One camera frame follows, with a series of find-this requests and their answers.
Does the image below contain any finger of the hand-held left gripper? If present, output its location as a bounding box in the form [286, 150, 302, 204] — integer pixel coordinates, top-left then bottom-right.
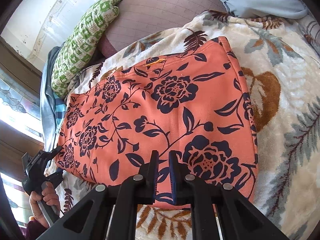
[46, 172, 63, 188]
[44, 146, 63, 162]

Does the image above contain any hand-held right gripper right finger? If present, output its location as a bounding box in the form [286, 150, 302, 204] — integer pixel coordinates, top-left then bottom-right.
[169, 151, 290, 240]

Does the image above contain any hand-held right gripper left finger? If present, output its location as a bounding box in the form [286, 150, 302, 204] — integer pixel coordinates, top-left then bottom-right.
[35, 151, 160, 240]

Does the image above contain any orange floral shirt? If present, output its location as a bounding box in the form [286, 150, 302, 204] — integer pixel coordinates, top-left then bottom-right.
[54, 36, 259, 211]

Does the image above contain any person's left forearm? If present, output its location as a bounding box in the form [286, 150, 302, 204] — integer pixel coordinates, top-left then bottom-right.
[26, 219, 47, 240]

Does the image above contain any person's left hand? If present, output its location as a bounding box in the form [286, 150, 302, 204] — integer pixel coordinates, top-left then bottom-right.
[29, 181, 61, 228]

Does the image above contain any teal striped cloth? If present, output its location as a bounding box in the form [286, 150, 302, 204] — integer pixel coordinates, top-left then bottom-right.
[53, 97, 67, 136]

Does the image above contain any blue cloth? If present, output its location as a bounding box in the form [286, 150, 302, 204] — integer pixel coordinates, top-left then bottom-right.
[40, 46, 66, 156]

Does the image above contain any wooden door with stained glass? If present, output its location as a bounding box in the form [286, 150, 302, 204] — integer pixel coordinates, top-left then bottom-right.
[0, 37, 51, 240]

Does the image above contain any green patterned pillow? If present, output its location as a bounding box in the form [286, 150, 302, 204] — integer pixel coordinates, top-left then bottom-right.
[51, 0, 135, 99]

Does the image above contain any cream leaf print blanket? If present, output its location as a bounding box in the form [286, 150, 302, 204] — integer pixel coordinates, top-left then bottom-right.
[45, 9, 320, 240]

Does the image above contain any mauve grid-pattern pillow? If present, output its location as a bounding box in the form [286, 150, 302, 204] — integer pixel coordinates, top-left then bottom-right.
[98, 0, 228, 59]

